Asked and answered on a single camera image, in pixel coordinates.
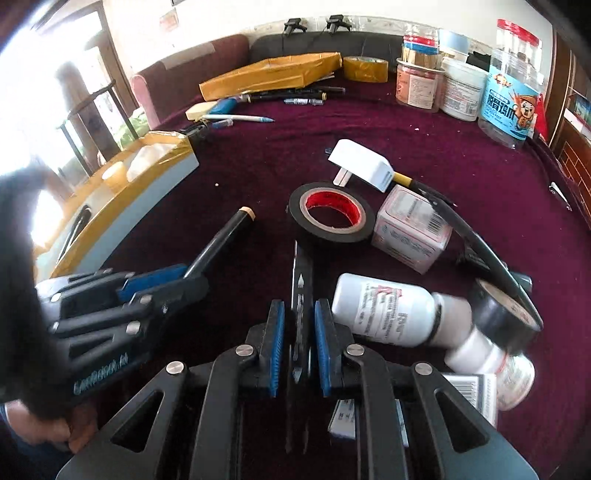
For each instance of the black pens by far tray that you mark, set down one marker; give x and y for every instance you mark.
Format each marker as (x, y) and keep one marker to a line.
(303, 96)

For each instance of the person's left hand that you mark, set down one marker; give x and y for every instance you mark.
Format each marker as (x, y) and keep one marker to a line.
(77, 430)

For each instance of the white power adapter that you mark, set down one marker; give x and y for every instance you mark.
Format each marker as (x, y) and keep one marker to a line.
(364, 163)

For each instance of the yellow tipped black pen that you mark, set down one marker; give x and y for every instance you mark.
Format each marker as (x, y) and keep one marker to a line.
(446, 209)

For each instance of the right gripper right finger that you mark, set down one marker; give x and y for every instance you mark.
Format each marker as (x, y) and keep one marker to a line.
(449, 440)

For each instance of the clear jar orange label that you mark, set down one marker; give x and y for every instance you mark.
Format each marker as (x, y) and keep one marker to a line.
(419, 87)

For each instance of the black ballpoint pen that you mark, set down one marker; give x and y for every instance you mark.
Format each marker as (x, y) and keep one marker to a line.
(236, 223)

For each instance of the dark wooden chair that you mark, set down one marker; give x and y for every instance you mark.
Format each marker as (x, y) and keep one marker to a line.
(87, 113)

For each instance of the white blue pen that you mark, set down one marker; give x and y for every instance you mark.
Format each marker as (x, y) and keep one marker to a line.
(237, 117)

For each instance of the white bottle red label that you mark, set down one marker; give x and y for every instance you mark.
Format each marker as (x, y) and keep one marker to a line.
(400, 314)

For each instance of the cream eraser block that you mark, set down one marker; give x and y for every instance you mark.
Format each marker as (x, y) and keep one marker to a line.
(196, 111)

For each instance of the white tub with label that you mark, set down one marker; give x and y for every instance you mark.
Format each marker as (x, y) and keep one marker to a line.
(463, 89)

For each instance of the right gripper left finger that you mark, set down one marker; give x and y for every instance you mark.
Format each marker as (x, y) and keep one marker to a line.
(186, 422)

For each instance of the pink white small box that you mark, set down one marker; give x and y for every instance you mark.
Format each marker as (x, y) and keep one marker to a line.
(410, 230)

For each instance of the blue white medicine box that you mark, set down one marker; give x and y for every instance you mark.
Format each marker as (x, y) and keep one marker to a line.
(480, 390)

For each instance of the jar of wooden sticks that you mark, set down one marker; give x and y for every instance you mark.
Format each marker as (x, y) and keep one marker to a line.
(421, 46)

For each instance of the white bottle green label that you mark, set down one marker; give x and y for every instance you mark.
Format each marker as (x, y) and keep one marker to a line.
(515, 374)

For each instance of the black marker white cap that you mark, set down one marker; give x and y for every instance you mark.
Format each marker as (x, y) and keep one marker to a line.
(301, 305)

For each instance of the black tape roll red core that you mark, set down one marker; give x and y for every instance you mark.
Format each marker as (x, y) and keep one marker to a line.
(325, 215)

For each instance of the maroon armchair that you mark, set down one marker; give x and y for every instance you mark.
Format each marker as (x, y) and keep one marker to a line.
(164, 87)

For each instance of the metal binder clip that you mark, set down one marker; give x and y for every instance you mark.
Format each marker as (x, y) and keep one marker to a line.
(558, 194)

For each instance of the yellow packing tape roll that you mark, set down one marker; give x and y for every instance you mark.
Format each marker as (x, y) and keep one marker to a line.
(365, 69)

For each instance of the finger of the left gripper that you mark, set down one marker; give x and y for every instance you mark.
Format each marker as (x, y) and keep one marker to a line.
(94, 320)
(123, 284)

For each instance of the far yellow cardboard tray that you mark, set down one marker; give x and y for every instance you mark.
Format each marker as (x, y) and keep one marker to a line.
(292, 71)

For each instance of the black sofa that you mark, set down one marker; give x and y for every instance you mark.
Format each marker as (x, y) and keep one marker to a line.
(360, 44)

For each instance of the near yellow cardboard tray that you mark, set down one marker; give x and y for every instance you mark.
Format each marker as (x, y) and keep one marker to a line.
(106, 207)

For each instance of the black tape roll white core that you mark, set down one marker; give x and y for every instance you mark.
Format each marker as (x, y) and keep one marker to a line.
(502, 319)

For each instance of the clear jar blue cartoon label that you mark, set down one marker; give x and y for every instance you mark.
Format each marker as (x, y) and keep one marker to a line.
(513, 86)

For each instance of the yellow cardboard tray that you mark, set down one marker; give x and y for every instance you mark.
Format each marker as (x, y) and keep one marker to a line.
(292, 71)
(106, 207)

